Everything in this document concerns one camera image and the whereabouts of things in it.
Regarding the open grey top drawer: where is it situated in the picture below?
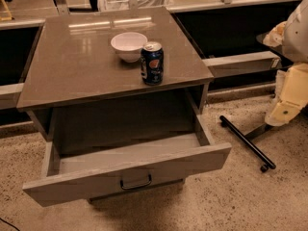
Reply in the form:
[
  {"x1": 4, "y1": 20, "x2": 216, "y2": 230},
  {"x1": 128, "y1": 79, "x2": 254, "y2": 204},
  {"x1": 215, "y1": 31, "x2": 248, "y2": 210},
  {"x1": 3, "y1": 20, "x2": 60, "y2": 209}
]
[{"x1": 23, "y1": 115, "x2": 231, "y2": 207}]

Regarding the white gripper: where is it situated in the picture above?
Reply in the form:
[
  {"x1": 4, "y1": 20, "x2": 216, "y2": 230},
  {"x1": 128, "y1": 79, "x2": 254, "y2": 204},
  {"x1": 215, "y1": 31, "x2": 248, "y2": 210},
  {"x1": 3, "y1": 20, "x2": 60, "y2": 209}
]
[{"x1": 265, "y1": 64, "x2": 308, "y2": 126}]

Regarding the black cable on floor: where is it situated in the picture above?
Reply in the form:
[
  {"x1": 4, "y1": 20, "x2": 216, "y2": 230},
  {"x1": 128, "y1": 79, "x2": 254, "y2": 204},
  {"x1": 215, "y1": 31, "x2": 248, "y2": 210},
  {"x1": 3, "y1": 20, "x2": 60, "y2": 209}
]
[{"x1": 0, "y1": 217, "x2": 21, "y2": 231}]

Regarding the white ceramic bowl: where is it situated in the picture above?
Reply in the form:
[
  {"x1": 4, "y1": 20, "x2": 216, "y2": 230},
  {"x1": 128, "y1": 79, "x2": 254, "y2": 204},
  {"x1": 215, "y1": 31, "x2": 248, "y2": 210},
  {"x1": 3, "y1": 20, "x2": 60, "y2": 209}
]
[{"x1": 111, "y1": 32, "x2": 147, "y2": 63}]

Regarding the black drawer handle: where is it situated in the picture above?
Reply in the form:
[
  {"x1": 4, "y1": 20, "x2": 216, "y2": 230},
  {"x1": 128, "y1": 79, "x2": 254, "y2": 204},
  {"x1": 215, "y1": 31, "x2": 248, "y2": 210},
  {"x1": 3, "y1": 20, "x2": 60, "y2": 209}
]
[{"x1": 120, "y1": 174, "x2": 152, "y2": 191}]

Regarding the yellow object at left edge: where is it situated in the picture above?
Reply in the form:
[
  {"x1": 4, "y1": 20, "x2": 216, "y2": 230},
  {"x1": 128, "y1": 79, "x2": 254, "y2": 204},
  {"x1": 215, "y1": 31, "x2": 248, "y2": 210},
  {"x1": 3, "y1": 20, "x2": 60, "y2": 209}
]
[{"x1": 0, "y1": 0, "x2": 13, "y2": 21}]

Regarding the black table with wheeled base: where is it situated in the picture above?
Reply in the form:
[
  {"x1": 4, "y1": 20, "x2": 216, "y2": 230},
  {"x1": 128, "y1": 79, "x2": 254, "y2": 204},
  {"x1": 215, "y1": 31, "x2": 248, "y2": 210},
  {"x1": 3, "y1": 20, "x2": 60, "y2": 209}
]
[{"x1": 219, "y1": 33, "x2": 282, "y2": 172}]

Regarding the grey cabinet with countertop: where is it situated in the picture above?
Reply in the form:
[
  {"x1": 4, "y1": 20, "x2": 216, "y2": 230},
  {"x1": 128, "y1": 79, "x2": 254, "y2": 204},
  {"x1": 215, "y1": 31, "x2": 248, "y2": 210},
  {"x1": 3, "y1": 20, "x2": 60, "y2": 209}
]
[{"x1": 17, "y1": 7, "x2": 213, "y2": 137}]

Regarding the blue pepsi can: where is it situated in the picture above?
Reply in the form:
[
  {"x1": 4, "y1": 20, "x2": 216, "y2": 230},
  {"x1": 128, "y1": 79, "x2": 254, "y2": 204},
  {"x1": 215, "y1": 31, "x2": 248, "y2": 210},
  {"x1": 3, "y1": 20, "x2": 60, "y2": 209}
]
[{"x1": 141, "y1": 41, "x2": 164, "y2": 85}]

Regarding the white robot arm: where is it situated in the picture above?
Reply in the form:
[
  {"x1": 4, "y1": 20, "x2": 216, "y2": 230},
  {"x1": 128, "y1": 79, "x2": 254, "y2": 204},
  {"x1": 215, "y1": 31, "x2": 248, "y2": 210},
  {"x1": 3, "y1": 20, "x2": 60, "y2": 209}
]
[{"x1": 262, "y1": 0, "x2": 308, "y2": 126}]

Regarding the clear plastic bin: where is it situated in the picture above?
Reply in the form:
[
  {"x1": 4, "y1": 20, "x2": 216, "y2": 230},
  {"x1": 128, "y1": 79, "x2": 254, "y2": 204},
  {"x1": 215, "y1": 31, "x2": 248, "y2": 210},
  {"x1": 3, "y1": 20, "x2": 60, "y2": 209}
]
[{"x1": 98, "y1": 0, "x2": 173, "y2": 12}]

